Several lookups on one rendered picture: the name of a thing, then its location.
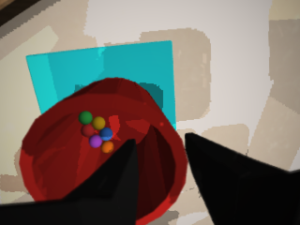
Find yellow marble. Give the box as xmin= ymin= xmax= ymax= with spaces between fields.
xmin=91 ymin=116 xmax=105 ymax=130

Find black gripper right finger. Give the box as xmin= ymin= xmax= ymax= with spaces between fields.
xmin=185 ymin=132 xmax=300 ymax=225

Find red cup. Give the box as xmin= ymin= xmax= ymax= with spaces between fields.
xmin=19 ymin=77 xmax=188 ymax=225

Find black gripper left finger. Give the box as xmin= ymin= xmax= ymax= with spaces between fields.
xmin=0 ymin=139 xmax=139 ymax=225

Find orange marble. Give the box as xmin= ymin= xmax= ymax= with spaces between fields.
xmin=100 ymin=141 xmax=113 ymax=154

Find green marble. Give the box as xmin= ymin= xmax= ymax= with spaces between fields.
xmin=79 ymin=111 xmax=92 ymax=125

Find purple marble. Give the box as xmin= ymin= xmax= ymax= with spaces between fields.
xmin=89 ymin=135 xmax=102 ymax=148

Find blue marble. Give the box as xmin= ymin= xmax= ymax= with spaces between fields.
xmin=98 ymin=127 xmax=113 ymax=141

